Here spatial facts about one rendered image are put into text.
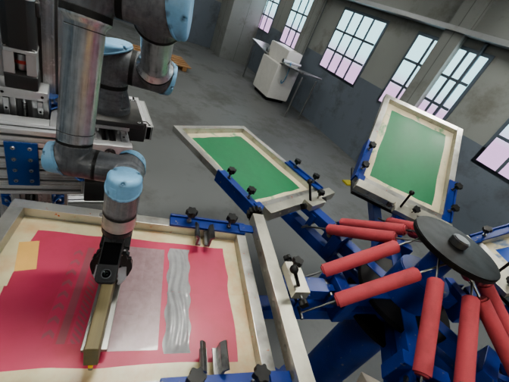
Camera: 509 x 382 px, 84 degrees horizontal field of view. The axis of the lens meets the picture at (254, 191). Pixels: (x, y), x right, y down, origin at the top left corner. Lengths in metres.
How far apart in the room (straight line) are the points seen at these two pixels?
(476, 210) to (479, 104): 1.42
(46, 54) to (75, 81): 0.56
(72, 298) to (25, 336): 0.12
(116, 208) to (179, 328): 0.40
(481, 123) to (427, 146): 2.73
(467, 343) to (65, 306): 1.15
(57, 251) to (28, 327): 0.23
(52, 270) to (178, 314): 0.38
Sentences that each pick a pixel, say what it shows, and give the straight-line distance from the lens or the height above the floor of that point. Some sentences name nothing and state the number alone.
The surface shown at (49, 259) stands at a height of 0.95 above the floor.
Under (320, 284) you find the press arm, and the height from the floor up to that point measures 1.04.
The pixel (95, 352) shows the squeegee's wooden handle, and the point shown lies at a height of 1.04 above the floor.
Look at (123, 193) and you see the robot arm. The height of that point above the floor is 1.33.
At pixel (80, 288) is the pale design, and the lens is 0.97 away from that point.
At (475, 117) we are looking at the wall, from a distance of 5.00.
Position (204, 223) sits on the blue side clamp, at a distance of 1.13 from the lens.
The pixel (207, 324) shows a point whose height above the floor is 0.95.
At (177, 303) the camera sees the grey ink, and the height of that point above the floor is 0.96.
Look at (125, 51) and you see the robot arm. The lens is 1.09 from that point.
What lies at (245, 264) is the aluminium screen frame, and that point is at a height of 0.99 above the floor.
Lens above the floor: 1.75
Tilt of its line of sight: 32 degrees down
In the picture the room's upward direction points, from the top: 24 degrees clockwise
